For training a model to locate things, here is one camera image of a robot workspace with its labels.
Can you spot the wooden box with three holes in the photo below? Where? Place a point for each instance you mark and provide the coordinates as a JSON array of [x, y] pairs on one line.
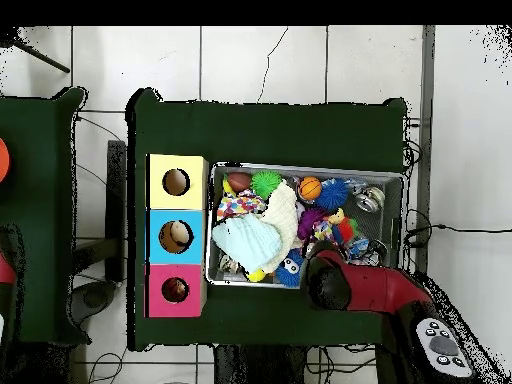
[[188, 168]]

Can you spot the colourful dot print cloth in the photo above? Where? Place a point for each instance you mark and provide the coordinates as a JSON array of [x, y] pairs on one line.
[[323, 231], [240, 204]]

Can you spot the purple spiky ball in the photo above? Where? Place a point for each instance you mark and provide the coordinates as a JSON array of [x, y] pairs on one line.
[[310, 222]]

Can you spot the yellow duck plush toy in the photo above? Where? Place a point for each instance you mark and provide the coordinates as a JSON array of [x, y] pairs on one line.
[[336, 216]]

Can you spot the black tripod leg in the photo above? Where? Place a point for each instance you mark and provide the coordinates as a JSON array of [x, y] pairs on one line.
[[42, 55]]

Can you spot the grey round base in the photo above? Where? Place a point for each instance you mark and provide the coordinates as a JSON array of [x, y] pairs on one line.
[[94, 298]]

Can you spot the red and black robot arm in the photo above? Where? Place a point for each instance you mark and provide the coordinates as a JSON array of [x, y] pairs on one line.
[[384, 288]]

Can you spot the small blue fuzzy eyed ball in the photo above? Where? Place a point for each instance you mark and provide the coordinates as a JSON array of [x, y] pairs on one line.
[[332, 194]]

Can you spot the green spiky puffer ball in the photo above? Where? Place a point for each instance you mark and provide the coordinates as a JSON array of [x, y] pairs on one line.
[[266, 184]]

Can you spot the cream waffle cloth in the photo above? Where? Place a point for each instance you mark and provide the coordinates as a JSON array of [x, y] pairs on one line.
[[284, 216]]

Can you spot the black panel stand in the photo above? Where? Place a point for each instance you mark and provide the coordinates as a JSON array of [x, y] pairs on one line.
[[116, 200]]

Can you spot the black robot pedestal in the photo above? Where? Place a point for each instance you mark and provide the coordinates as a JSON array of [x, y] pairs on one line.
[[260, 366]]

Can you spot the light blue waffle cloth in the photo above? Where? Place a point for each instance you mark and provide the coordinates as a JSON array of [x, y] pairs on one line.
[[248, 240]]

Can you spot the dark green table cloth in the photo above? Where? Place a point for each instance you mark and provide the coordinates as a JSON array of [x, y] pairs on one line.
[[280, 128], [40, 200]]

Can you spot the large blue fuzzy eyed ball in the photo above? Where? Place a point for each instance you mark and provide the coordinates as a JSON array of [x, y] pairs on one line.
[[290, 270]]

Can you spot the orange plush toy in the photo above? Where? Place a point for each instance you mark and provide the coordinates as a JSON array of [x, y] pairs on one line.
[[180, 287]]

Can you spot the orange disc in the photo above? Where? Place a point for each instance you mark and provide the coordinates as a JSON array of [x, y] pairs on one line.
[[3, 160]]

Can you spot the brown toy football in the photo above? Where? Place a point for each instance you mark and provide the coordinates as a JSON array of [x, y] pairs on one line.
[[239, 182]]

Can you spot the orange toy basketball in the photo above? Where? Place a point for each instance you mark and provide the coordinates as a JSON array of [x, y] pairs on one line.
[[310, 188]]

